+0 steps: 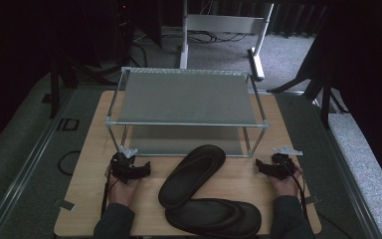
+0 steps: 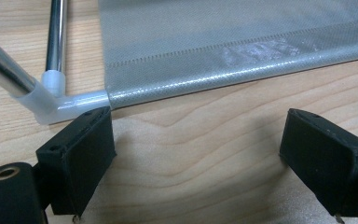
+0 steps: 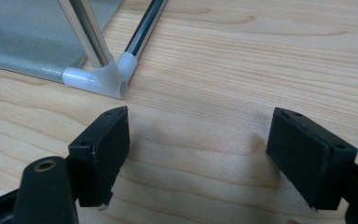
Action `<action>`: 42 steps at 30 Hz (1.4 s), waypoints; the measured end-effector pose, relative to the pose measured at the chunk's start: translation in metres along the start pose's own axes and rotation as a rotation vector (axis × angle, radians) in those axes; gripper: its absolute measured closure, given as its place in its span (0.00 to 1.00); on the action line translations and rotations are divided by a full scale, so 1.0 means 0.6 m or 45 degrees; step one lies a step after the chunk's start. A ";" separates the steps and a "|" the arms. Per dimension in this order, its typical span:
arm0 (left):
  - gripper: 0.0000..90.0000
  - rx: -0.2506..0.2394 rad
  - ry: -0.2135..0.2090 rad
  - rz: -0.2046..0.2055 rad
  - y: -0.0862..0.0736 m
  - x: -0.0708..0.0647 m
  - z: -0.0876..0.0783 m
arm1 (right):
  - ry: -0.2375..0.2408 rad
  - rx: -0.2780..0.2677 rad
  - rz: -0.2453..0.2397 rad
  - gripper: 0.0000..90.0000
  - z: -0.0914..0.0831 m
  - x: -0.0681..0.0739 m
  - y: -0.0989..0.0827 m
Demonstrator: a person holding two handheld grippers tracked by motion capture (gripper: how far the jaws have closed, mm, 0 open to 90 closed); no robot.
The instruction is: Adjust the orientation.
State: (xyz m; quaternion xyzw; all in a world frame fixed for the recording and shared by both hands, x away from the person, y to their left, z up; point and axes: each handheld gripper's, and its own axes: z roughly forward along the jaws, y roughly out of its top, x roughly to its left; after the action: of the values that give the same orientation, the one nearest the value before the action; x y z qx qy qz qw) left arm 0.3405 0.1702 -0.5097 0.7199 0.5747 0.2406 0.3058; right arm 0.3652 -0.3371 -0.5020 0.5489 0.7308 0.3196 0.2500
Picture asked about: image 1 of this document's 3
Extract person's left hand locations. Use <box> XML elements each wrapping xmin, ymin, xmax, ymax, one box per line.
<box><xmin>107</xmin><ymin>172</ymin><xmax>141</xmax><ymax>207</ymax></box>

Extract black tripod stand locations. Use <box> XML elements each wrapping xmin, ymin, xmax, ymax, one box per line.
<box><xmin>267</xmin><ymin>33</ymin><xmax>350</xmax><ymax>129</ymax></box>
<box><xmin>48</xmin><ymin>56</ymin><xmax>122</xmax><ymax>120</ymax></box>

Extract person's right hand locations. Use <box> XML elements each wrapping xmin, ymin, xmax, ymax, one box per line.
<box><xmin>267</xmin><ymin>165</ymin><xmax>302</xmax><ymax>198</ymax></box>

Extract black slipper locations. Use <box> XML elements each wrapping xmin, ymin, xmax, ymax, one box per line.
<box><xmin>157</xmin><ymin>143</ymin><xmax>227</xmax><ymax>209</ymax></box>
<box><xmin>164</xmin><ymin>197</ymin><xmax>263</xmax><ymax>239</ymax></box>

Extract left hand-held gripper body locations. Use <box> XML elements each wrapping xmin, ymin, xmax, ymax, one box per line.
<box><xmin>109</xmin><ymin>145</ymin><xmax>139</xmax><ymax>184</ymax></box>

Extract grey tape piece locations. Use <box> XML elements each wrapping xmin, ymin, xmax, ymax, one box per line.
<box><xmin>59</xmin><ymin>198</ymin><xmax>77</xmax><ymax>212</ymax></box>
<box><xmin>300</xmin><ymin>194</ymin><xmax>321</xmax><ymax>205</ymax></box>

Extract dark equipment rack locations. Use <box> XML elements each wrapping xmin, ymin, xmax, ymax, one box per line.
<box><xmin>111</xmin><ymin>0</ymin><xmax>137</xmax><ymax>68</ymax></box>

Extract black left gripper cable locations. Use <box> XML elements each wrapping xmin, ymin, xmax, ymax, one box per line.
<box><xmin>100</xmin><ymin>170</ymin><xmax>114</xmax><ymax>217</ymax></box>

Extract white metal desk frame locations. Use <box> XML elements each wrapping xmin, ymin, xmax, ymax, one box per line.
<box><xmin>178</xmin><ymin>0</ymin><xmax>276</xmax><ymax>82</ymax></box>

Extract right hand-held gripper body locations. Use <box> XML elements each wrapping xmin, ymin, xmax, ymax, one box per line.
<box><xmin>270</xmin><ymin>145</ymin><xmax>303</xmax><ymax>181</ymax></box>

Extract bundle of black floor cables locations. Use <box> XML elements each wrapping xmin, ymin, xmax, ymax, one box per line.
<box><xmin>161</xmin><ymin>29</ymin><xmax>251</xmax><ymax>45</ymax></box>

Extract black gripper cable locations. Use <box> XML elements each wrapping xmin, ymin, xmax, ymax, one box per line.
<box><xmin>100</xmin><ymin>170</ymin><xmax>114</xmax><ymax>217</ymax></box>
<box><xmin>283</xmin><ymin>160</ymin><xmax>310</xmax><ymax>228</ymax></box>

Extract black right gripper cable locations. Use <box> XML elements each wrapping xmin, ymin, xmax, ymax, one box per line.
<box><xmin>283</xmin><ymin>160</ymin><xmax>310</xmax><ymax>228</ymax></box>

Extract metal shoe rack grey shelves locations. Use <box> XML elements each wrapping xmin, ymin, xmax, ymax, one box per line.
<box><xmin>104</xmin><ymin>66</ymin><xmax>270</xmax><ymax>158</ymax></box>

